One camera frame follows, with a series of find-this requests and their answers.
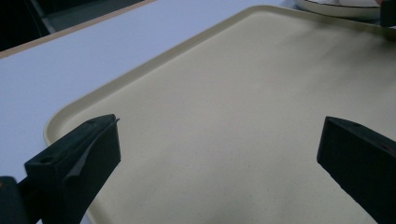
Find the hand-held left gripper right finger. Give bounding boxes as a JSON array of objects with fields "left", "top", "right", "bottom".
[{"left": 317, "top": 116, "right": 396, "bottom": 224}]

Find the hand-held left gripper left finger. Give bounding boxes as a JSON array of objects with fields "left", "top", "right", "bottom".
[{"left": 23, "top": 113, "right": 121, "bottom": 224}]

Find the white plate with dark rim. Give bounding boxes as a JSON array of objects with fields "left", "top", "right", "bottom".
[{"left": 294, "top": 0, "right": 383, "bottom": 19}]

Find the beige plastic tray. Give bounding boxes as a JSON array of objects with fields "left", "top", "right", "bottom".
[{"left": 43, "top": 5, "right": 396, "bottom": 224}]

